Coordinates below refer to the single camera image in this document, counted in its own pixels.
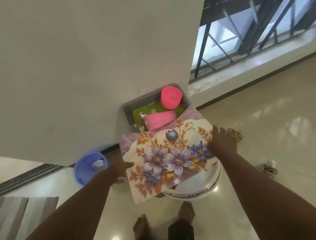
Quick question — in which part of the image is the person's right hand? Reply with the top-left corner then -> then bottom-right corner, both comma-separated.
208,125 -> 238,160

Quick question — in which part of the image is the person's left hand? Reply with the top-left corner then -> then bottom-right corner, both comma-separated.
105,159 -> 136,186

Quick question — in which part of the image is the stack of floral plates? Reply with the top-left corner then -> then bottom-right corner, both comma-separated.
162,159 -> 222,201

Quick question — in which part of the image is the floral placemat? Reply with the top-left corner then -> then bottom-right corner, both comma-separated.
118,105 -> 219,205

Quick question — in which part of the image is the stack of pink cups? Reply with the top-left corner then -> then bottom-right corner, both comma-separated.
144,110 -> 177,132

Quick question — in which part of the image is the stack of pink bowls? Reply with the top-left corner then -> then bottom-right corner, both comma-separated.
161,86 -> 183,110

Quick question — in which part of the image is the person's left forearm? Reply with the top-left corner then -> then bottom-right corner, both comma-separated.
26,165 -> 117,240

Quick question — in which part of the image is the person's right forearm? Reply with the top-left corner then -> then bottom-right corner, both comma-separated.
218,148 -> 316,240

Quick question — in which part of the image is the person's left foot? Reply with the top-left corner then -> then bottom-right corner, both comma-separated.
133,214 -> 151,240

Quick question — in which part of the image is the person's foot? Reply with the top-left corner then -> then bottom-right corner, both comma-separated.
133,214 -> 151,240
177,201 -> 196,223

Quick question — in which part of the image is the person's right foot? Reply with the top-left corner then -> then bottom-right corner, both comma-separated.
177,201 -> 196,223

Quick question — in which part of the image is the person's dark clothing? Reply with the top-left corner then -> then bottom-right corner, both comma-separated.
168,219 -> 195,240

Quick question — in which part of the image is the crumpled brown paper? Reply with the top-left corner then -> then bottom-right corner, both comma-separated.
227,128 -> 244,142

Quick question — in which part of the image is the crumpled white paper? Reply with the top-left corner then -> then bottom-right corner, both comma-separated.
91,159 -> 107,173

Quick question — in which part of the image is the blue waste bin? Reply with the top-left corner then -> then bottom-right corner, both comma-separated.
73,151 -> 109,188

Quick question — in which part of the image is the crumpled colourful paper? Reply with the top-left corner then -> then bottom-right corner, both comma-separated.
258,160 -> 277,179

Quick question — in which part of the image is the green cloth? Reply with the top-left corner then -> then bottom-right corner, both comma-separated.
131,101 -> 185,125

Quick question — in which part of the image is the grey plastic tray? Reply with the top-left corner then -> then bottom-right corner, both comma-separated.
122,83 -> 193,129

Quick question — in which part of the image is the black barred window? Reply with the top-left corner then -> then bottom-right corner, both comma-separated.
189,0 -> 316,82

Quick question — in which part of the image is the grey striped doormat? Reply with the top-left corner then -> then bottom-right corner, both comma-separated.
0,196 -> 60,240

